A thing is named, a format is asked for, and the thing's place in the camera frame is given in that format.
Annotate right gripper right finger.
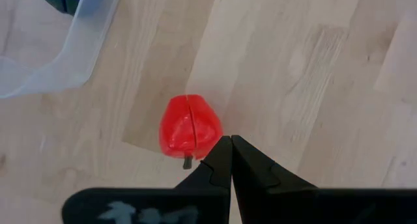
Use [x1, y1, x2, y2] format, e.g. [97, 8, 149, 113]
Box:
[231, 135, 417, 224]

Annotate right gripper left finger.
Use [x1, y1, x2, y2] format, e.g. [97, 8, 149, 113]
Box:
[61, 135, 233, 224]

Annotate red toy bell pepper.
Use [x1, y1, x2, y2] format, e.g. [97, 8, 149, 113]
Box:
[158, 94, 224, 170]

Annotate clear plastic container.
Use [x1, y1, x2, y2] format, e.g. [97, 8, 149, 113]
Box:
[0, 0, 124, 100]

